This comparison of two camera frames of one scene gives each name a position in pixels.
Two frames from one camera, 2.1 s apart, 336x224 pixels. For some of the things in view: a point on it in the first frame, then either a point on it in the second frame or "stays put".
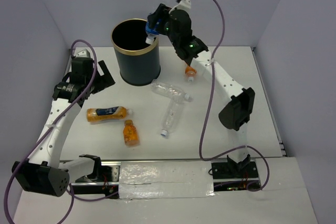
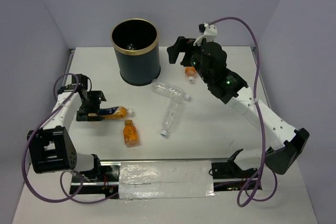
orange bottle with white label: x=190 y=72 stays put
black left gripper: x=109 y=80 to x=98 y=96
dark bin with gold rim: x=138 y=62 stays put
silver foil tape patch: x=142 y=180 stays put
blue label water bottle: x=151 y=35 to x=130 y=47
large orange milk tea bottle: x=94 y=115 stays put
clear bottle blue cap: x=172 y=116 stays put
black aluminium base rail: x=229 y=175 stays put
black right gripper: x=161 y=13 to x=182 y=44
